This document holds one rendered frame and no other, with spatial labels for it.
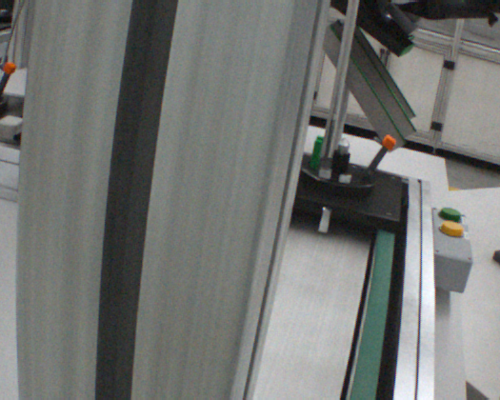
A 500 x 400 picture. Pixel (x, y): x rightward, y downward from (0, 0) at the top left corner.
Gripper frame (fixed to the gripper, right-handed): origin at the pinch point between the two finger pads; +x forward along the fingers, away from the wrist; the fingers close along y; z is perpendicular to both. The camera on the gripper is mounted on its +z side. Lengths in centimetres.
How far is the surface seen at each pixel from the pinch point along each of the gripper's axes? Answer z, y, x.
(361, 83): -15.8, 18.3, 9.8
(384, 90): -18.7, 5.6, 7.9
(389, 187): -33.4, 33.4, 2.1
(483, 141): -96, -368, 16
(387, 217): -35, 49, -1
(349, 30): -4.8, 21.5, 10.6
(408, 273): -38, 65, -7
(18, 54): -2, -16, 126
